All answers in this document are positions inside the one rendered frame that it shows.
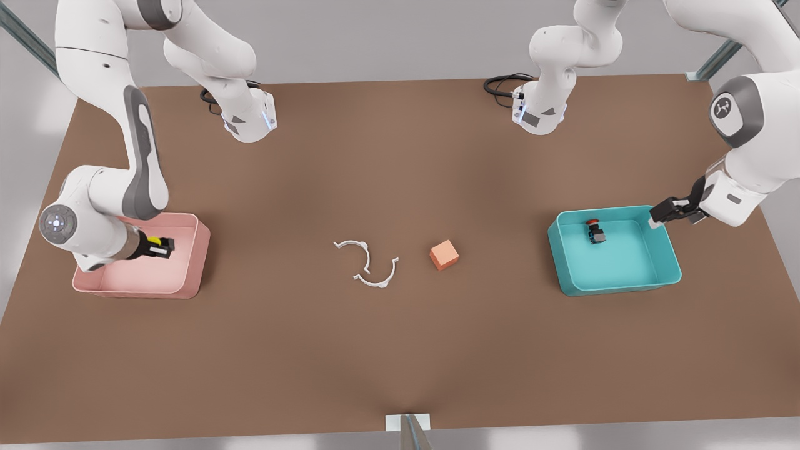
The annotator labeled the pink storage box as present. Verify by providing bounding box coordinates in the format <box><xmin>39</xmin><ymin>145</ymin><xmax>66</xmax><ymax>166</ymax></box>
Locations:
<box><xmin>72</xmin><ymin>212</ymin><xmax>211</xmax><ymax>299</ymax></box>

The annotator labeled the blue storage box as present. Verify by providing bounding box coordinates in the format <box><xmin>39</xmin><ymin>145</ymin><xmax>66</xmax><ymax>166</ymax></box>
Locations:
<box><xmin>547</xmin><ymin>205</ymin><xmax>683</xmax><ymax>297</ymax></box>

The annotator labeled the orange cube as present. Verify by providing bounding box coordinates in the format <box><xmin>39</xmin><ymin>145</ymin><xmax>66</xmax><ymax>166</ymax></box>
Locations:
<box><xmin>429</xmin><ymin>239</ymin><xmax>460</xmax><ymax>271</ymax></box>

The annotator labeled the silver frame post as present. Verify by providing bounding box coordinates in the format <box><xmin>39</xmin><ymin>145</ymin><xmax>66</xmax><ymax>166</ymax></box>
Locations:
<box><xmin>385</xmin><ymin>413</ymin><xmax>433</xmax><ymax>450</ymax></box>
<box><xmin>685</xmin><ymin>0</ymin><xmax>790</xmax><ymax>83</ymax></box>
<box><xmin>0</xmin><ymin>5</ymin><xmax>61</xmax><ymax>79</ymax></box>

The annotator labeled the black cable loop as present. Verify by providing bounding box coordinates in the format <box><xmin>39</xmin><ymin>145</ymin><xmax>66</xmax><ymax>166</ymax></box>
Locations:
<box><xmin>483</xmin><ymin>73</ymin><xmax>536</xmax><ymax>111</ymax></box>
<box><xmin>199</xmin><ymin>79</ymin><xmax>263</xmax><ymax>117</ymax></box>

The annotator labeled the white open ring clip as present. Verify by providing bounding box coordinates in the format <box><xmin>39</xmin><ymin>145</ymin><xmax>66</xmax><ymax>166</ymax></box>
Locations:
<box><xmin>352</xmin><ymin>256</ymin><xmax>400</xmax><ymax>289</ymax></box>
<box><xmin>333</xmin><ymin>239</ymin><xmax>373</xmax><ymax>274</ymax></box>

